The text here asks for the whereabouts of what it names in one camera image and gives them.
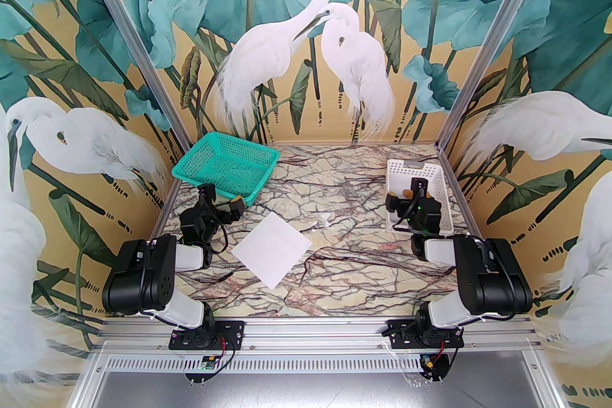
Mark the white paper napkin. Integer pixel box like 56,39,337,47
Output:
231,212,314,289

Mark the white perforated plastic basket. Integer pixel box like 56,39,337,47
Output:
386,159,454,235

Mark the green plastic mesh basket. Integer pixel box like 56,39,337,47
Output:
171,132,281,207

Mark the slotted grey metal panel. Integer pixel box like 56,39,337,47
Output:
71,351,569,408

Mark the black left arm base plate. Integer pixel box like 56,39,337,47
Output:
171,320,245,350

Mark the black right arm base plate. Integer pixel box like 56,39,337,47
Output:
386,319,465,349

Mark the aluminium front frame rail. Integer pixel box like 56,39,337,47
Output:
93,318,546,352

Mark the aluminium corner post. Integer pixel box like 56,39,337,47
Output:
61,0,197,149
437,0,566,149

